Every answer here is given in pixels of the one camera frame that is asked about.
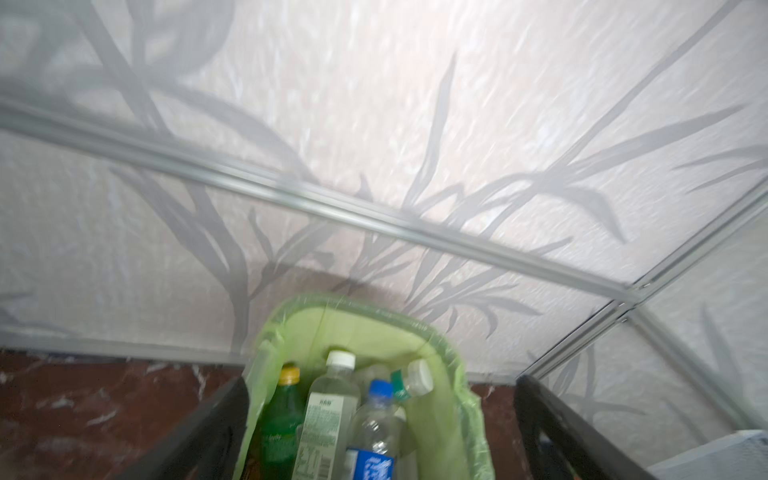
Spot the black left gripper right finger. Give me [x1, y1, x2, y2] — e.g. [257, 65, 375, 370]
[514, 375, 653, 479]

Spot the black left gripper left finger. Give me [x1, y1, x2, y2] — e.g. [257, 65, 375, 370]
[117, 377, 249, 479]

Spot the green bottle yellow cap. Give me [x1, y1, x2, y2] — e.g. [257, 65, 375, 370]
[259, 363, 305, 479]

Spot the clear bottle green cap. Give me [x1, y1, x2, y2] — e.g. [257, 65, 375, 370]
[353, 359, 434, 412]

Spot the blue label bottle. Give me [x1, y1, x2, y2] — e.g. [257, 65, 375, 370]
[342, 380, 400, 480]

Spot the green bin liner bag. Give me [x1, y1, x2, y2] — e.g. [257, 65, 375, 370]
[232, 293, 496, 480]

